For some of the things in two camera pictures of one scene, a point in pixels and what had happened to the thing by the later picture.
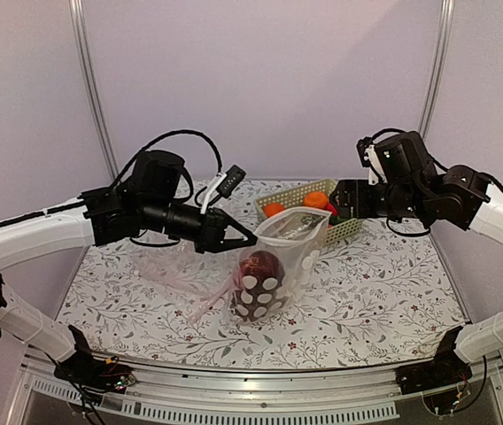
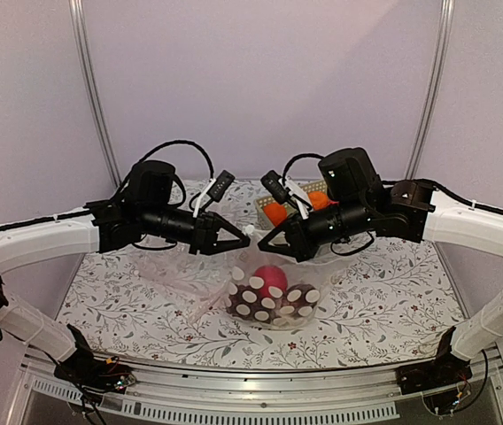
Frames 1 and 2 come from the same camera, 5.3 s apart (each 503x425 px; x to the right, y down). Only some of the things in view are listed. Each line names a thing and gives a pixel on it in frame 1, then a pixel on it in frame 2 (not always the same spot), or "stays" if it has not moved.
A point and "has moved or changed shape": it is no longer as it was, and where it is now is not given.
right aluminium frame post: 437,65 stays
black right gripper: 360,208 -> 299,245
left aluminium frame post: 93,91 stays
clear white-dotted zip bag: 278,266 has moved or changed shape
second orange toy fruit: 315,198 stays
